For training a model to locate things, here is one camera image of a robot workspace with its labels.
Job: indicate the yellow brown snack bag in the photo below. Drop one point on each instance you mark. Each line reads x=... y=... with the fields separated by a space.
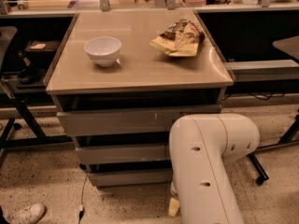
x=180 y=39

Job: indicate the grey bottom drawer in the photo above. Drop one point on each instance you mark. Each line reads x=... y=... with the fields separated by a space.
x=130 y=173

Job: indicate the grey top drawer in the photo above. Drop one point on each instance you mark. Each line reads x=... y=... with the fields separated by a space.
x=132 y=112

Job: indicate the grey middle drawer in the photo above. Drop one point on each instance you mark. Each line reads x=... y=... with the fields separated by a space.
x=123 y=148

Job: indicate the dark box on shelf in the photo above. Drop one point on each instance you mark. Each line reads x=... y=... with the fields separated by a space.
x=42 y=49

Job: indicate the padded gripper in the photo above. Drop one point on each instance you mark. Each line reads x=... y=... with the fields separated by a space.
x=174 y=206

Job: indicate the white ceramic bowl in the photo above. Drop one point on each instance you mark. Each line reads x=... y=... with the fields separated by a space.
x=103 y=50

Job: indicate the black shoe under desk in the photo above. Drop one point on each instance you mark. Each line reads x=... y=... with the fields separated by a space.
x=30 y=74

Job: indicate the grey drawer cabinet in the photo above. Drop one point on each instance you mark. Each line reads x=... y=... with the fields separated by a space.
x=140 y=66

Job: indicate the black wheeled stand base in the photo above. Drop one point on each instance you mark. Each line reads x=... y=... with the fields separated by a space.
x=288 y=139

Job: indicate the white sneaker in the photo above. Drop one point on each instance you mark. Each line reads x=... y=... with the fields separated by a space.
x=30 y=214

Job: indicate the grey drawer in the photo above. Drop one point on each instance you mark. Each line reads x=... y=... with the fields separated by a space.
x=123 y=148
x=132 y=112
x=130 y=173

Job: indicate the black desk frame left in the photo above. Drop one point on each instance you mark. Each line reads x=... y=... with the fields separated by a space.
x=41 y=139

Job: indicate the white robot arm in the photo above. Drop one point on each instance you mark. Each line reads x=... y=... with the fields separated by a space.
x=199 y=145

